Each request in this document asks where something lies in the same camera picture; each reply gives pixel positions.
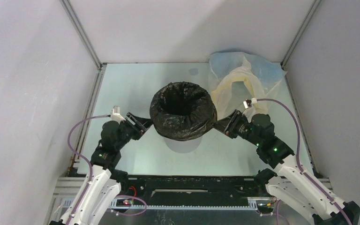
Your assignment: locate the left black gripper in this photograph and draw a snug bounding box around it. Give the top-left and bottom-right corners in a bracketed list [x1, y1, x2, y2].
[115, 112, 155, 150]

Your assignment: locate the black plastic trash bag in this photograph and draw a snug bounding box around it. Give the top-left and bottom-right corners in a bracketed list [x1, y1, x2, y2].
[150, 82, 218, 141]

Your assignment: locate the grey plastic trash bin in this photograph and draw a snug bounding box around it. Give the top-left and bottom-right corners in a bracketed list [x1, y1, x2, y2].
[164, 137, 202, 154]

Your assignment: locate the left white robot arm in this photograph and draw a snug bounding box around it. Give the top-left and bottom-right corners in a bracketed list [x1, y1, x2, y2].
[50, 109, 153, 225]

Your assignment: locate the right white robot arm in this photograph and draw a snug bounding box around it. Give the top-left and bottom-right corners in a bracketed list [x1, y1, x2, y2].
[213, 110, 360, 225]

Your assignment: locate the yellow translucent trash bag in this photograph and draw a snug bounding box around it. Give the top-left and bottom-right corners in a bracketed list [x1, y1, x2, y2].
[210, 58, 268, 120]

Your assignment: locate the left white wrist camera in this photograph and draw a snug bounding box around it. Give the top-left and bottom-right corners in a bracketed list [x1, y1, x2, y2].
[110, 105, 126, 124]

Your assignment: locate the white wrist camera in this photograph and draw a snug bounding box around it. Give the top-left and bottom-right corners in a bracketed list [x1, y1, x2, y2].
[110, 105, 126, 124]
[243, 98, 257, 115]

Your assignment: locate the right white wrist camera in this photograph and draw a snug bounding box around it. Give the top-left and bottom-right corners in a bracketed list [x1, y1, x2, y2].
[243, 98, 257, 115]

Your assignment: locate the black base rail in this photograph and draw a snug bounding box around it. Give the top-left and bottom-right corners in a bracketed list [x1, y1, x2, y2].
[123, 175, 275, 206]

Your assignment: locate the grey slotted cable duct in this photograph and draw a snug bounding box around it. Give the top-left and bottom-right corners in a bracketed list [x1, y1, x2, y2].
[108, 200, 258, 210]

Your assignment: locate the left aluminium frame post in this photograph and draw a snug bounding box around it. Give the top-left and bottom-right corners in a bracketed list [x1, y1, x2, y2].
[60, 0, 103, 70]

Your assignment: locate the aluminium frame post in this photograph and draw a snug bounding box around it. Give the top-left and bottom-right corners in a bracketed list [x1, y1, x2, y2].
[60, 0, 103, 70]
[280, 0, 323, 69]

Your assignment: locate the right aluminium frame post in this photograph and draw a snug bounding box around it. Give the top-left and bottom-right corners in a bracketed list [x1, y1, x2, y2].
[280, 0, 323, 69]

